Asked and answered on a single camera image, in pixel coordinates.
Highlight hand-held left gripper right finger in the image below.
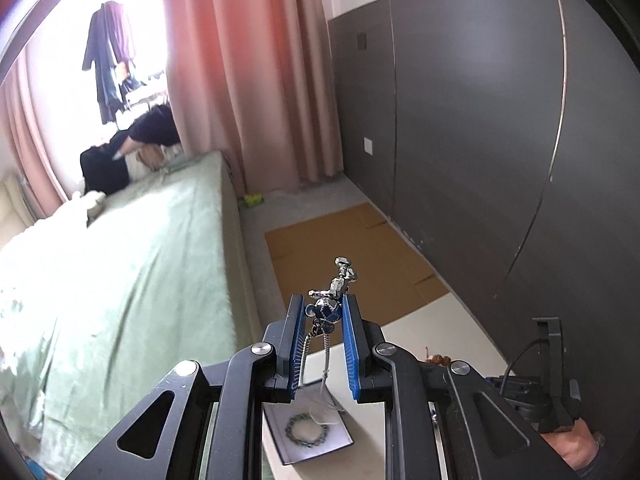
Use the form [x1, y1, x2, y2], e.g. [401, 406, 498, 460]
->
[342, 295, 583, 480]

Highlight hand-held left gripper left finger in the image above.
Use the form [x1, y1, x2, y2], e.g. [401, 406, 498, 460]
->
[65, 295, 306, 480]

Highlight silver necklace with blue pendant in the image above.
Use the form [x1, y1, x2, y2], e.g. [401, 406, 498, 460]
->
[298, 256, 360, 387]

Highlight green bead bracelet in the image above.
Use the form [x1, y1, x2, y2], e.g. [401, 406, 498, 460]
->
[285, 412, 327, 440]

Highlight white jewelry box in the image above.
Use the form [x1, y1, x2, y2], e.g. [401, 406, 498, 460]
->
[262, 379, 355, 466]

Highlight person's right hand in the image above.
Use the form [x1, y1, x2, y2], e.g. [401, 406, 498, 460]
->
[539, 417, 608, 475]

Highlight flat brown cardboard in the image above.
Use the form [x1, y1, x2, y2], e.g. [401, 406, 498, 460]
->
[264, 202, 449, 328]

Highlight bed with green blanket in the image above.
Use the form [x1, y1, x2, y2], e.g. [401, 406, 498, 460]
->
[0, 150, 266, 478]

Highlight dark grey wardrobe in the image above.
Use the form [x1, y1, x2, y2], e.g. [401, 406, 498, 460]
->
[326, 0, 640, 441]

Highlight white plush toy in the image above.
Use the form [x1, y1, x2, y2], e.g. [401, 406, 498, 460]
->
[67, 191, 107, 221]

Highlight pink curtain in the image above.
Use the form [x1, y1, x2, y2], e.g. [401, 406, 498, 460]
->
[0, 0, 346, 221]

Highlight beige headboard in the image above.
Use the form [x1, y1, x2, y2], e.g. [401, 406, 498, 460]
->
[0, 172, 37, 251]

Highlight hanging dark clothes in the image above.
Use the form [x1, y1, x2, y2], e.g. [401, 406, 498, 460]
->
[82, 2, 138, 126]

